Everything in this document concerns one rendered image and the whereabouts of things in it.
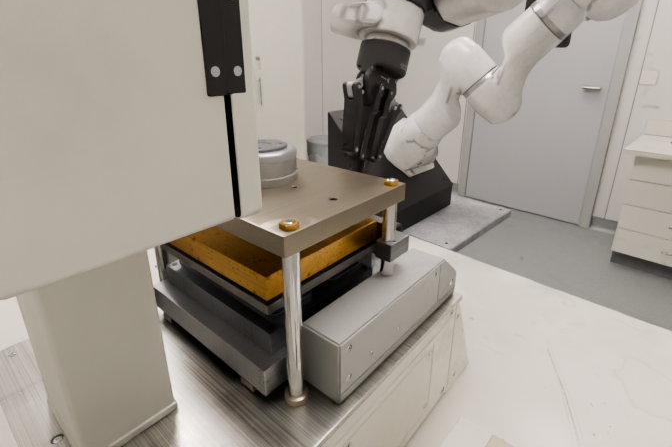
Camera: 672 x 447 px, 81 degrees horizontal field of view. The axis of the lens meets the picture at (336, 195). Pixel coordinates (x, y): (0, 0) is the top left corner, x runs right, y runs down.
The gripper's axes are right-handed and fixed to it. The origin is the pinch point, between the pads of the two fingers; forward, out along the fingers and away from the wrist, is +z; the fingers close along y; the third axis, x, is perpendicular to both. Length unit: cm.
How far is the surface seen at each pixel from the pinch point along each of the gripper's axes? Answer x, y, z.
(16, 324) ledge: 45, -27, 38
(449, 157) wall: 124, 305, -31
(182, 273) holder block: 6.0, -21.8, 14.9
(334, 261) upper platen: -10.6, -14.8, 8.1
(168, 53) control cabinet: -17.0, -39.0, -5.2
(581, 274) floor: -9, 232, 31
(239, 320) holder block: -5.6, -21.6, 15.7
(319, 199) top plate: -10.3, -18.9, 1.7
